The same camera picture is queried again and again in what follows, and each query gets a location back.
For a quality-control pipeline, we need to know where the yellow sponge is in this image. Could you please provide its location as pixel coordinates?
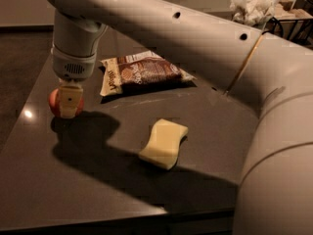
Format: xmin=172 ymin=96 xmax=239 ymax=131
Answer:
xmin=139 ymin=118 xmax=189 ymax=170

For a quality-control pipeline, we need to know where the black wire basket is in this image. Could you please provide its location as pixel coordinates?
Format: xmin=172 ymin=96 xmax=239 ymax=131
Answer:
xmin=263 ymin=18 xmax=313 ymax=49

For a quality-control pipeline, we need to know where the red apple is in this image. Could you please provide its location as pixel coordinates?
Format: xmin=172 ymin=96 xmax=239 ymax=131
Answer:
xmin=48 ymin=87 xmax=85 ymax=118

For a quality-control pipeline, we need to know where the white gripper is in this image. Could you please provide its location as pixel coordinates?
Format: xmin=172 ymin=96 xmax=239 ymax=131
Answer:
xmin=51 ymin=11 xmax=107 ymax=118

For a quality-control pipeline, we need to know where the brown chip bag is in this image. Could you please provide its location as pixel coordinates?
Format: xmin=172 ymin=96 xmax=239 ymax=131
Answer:
xmin=100 ymin=51 xmax=194 ymax=97

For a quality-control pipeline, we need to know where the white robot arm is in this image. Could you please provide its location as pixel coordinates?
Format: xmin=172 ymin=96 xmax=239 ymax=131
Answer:
xmin=48 ymin=0 xmax=313 ymax=235

